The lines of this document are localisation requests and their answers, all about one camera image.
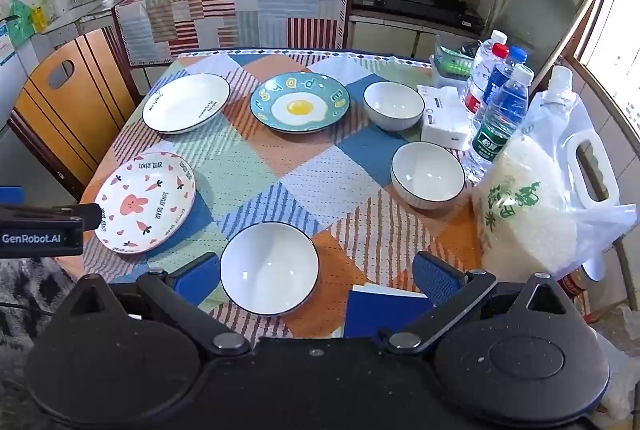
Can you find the green plastic bag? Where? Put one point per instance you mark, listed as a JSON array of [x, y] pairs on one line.
[[20, 22]]

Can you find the red tin can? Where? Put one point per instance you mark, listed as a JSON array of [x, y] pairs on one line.
[[575, 284]]

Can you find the clear bag of rice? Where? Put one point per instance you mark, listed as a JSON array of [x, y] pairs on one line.
[[530, 210]]

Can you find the striped patchwork cloth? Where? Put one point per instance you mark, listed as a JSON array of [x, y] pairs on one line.
[[225, 17]]

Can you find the white tissue pack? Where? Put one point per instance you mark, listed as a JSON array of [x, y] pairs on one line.
[[445, 120]]

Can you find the colourful checked tablecloth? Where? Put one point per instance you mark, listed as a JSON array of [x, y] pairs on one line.
[[320, 175]]

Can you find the red label water bottle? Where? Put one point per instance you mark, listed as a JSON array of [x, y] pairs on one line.
[[480, 75]]

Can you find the white plate with sun print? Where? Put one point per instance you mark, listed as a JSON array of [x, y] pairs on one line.
[[185, 102]]

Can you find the black gas stove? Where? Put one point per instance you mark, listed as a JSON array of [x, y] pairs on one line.
[[415, 7]]

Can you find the blue label water bottle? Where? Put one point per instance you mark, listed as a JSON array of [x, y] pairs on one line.
[[500, 77]]

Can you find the wooden chair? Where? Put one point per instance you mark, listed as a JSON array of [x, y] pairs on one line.
[[65, 105]]

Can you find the teal plate with egg print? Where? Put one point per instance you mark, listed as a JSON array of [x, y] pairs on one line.
[[299, 102]]

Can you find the white plastic bag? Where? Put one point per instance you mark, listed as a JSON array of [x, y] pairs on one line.
[[620, 360]]

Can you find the pink rabbit print plate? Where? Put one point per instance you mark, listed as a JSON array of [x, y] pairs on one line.
[[145, 202]]

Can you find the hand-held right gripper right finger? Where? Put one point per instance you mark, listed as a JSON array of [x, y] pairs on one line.
[[440, 277]]

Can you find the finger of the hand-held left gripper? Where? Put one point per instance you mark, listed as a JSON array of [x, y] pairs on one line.
[[85, 216]]

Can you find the green plastic basket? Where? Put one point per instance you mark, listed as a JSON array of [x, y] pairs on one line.
[[452, 60]]

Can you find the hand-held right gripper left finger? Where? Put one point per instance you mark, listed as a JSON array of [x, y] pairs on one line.
[[197, 277]]

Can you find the grey fuzzy patterned cloth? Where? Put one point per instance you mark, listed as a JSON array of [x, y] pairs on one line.
[[30, 285]]

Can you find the white bowl with dark rim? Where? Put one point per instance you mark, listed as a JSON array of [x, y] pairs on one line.
[[427, 172], [392, 102], [270, 265]]

